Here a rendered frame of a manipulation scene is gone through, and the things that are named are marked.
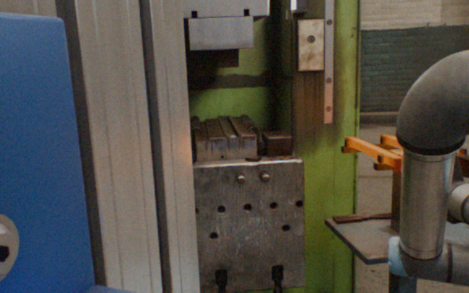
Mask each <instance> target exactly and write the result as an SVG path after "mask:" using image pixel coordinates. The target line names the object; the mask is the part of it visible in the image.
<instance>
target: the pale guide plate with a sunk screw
mask: <svg viewBox="0 0 469 293"><path fill-rule="evenodd" d="M323 48H324V20H298V21H297V71H298V72H303V71H320V70H323Z"/></svg>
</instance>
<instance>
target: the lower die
mask: <svg viewBox="0 0 469 293"><path fill-rule="evenodd" d="M226 116H229V118H230V120H231V121H232V123H233V125H234V126H235V128H236V130H237V131H238V133H239V137H238V138H229V136H228V133H227V131H226V128H225V126H224V124H223V122H222V120H221V117H220V116H217V118H209V119H205V121H200V126H201V132H202V134H201V135H199V130H198V129H195V153H196V161H210V160H234V159H245V157H247V156H249V155H254V156H257V147H256V134H255V133H254V131H253V130H252V129H251V131H250V132H248V129H249V128H250V126H249V128H248V129H247V127H248V125H247V127H245V125H244V124H243V123H242V121H241V120H240V119H239V118H240V116H231V115H226ZM222 155H223V156H224V158H223V159H222V158H221V156H222Z"/></svg>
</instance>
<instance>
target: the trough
mask: <svg viewBox="0 0 469 293"><path fill-rule="evenodd" d="M220 117H221V120H222V122H223V124H224V126H225V128H226V131H227V133H228V136H229V138H238V137H239V133H238V131H237V130H236V128H235V126H234V125H233V123H232V121H231V120H230V118H229V116H220ZM231 135H234V136H236V137H231Z"/></svg>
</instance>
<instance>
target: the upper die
mask: <svg viewBox="0 0 469 293"><path fill-rule="evenodd" d="M188 30H189V44H190V51H192V50H228V49H247V48H254V36H253V16H247V17H225V18H202V19H188Z"/></svg>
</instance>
